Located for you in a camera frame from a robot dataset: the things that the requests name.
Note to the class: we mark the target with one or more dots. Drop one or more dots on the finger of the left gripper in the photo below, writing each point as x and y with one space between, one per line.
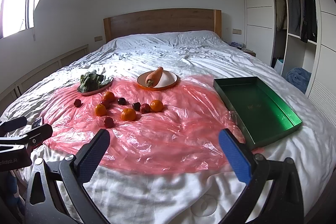
12 125
36 136

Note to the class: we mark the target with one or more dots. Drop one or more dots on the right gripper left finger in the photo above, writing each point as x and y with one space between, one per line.
90 155

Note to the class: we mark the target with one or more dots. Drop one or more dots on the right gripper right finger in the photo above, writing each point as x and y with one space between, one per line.
238 155

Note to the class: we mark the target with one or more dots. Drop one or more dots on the dark red wrinkled fruit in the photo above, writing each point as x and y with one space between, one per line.
77 103

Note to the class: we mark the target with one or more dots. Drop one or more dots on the orange mandarin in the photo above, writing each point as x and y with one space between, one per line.
128 114
109 96
156 106
100 110

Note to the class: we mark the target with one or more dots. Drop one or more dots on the small red apple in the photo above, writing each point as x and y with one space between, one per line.
145 108
105 103

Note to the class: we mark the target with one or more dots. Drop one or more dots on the dark plum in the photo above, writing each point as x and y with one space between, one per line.
121 101
136 106

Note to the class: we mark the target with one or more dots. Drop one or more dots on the white bed sheet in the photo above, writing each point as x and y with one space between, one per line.
200 197

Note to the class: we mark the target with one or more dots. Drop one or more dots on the green metal tray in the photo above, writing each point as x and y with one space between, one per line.
262 116

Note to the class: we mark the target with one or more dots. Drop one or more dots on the pink plastic sheet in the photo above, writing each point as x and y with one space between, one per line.
182 138

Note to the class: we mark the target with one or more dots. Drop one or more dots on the green bok choy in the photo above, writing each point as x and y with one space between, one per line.
91 81

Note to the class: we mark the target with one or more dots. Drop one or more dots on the patterned white plate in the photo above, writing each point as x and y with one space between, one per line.
109 83

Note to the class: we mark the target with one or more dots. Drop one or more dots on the orange rimmed white plate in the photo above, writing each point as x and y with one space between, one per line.
168 80

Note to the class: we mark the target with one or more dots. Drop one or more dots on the white paper bag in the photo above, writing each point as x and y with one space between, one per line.
278 67

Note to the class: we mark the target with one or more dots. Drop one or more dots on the blue blanket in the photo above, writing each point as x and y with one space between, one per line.
299 78

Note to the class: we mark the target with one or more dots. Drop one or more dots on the carrot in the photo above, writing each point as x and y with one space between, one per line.
154 77

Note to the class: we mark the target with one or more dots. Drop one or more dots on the wooden nightstand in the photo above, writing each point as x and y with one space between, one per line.
245 50

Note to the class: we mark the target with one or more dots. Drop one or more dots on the wooden headboard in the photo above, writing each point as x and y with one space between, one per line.
163 20

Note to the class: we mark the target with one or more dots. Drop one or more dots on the white wardrobe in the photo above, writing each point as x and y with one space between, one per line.
267 34

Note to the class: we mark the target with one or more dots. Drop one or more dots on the hanging dark clothes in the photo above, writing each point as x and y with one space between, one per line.
303 19

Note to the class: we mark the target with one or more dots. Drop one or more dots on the beige wall switch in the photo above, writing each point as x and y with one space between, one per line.
98 38

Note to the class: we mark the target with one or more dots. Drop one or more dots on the beige wall socket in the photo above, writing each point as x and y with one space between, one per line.
237 31

